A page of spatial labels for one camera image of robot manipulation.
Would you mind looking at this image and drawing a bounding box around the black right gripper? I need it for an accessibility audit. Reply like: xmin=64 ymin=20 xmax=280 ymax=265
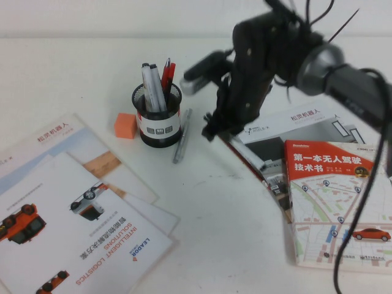
xmin=201 ymin=11 xmax=307 ymax=143

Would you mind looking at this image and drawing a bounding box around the silver grey pen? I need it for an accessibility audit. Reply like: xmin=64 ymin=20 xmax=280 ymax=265
xmin=170 ymin=108 xmax=194 ymax=165

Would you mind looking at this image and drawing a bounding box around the black mesh pen holder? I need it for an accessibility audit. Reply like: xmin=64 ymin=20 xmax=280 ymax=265
xmin=131 ymin=81 xmax=183 ymax=149

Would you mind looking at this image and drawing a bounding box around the black pen with silver clip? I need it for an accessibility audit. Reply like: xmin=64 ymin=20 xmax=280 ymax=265
xmin=164 ymin=58 xmax=173 ymax=104

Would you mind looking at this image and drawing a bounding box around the red pen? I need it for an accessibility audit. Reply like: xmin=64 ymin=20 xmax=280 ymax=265
xmin=160 ymin=62 xmax=176 ymax=90

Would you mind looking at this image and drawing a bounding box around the thin dark red pencil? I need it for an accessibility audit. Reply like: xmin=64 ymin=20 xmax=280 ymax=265
xmin=219 ymin=136 xmax=268 ymax=186

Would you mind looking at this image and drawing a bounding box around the AgileX brochure with grey photo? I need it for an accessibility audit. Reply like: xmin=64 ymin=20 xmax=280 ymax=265
xmin=238 ymin=105 xmax=338 ymax=225

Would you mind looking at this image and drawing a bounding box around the grey marker with black cap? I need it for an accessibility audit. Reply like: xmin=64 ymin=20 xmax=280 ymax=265
xmin=148 ymin=63 xmax=168 ymax=113

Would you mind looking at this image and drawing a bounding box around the orange eraser block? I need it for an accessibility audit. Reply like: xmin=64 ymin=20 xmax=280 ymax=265
xmin=113 ymin=113 xmax=138 ymax=140

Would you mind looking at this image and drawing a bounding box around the plain white brochure sheet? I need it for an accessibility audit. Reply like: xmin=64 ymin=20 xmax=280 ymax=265
xmin=122 ymin=192 xmax=181 ymax=237

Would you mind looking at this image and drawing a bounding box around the brochure with grey white frames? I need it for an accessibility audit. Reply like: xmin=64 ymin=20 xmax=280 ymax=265
xmin=332 ymin=111 xmax=367 ymax=145

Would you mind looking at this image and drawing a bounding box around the red book with map cover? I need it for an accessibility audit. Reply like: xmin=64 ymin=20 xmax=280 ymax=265
xmin=283 ymin=140 xmax=392 ymax=273

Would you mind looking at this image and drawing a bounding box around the black zip tie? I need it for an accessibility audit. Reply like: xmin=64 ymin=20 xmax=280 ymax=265
xmin=326 ymin=8 xmax=361 ymax=43

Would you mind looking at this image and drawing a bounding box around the AgileX brochure with blue band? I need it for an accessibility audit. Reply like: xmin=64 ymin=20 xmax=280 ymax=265
xmin=0 ymin=113 xmax=162 ymax=206

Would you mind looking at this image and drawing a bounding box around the white Leador logistics brochure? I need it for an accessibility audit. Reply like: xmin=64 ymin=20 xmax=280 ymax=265
xmin=0 ymin=152 xmax=181 ymax=294

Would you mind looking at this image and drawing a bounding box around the black cable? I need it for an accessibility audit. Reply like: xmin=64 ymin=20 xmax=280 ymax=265
xmin=333 ymin=67 xmax=392 ymax=294

